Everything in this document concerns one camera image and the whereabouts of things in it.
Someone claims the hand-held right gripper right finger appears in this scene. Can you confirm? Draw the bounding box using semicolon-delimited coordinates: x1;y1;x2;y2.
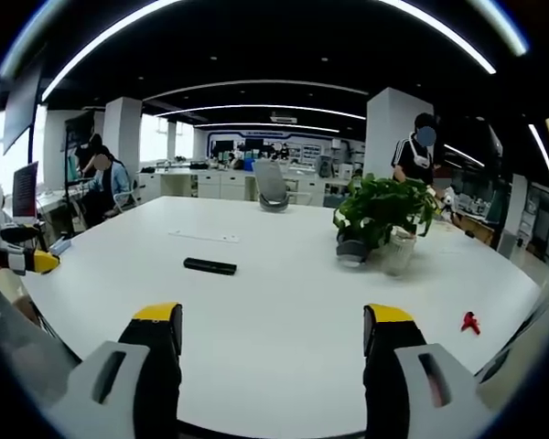
362;303;493;439

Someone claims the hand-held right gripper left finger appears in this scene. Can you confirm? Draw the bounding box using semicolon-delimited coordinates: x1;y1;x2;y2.
49;301;184;439

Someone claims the black remote control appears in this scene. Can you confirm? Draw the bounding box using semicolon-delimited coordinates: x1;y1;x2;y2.
183;257;238;277

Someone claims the computer monitor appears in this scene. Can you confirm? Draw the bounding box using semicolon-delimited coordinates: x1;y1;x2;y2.
11;160;40;220

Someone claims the small red clamp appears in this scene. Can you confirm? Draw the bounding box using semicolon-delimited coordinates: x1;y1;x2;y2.
459;311;482;336

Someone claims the white office chair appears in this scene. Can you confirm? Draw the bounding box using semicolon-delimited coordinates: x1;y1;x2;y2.
113;178;139;214

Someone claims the white ribbed plant pot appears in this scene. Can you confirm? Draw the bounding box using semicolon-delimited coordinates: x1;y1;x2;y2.
380;227;417;277

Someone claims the grey round speaker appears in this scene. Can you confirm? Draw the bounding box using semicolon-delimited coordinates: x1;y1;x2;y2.
336;237;371;269

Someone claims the white flat strip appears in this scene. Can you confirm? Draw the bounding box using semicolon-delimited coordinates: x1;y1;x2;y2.
167;229;241;244

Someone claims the green potted plant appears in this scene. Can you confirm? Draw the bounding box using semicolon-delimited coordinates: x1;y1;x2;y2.
332;172;443;252

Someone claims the white cabinet row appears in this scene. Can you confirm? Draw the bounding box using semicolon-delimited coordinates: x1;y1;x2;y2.
137;168;353;208

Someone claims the grey office chair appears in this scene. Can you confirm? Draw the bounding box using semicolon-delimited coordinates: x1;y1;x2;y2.
252;159;312;213

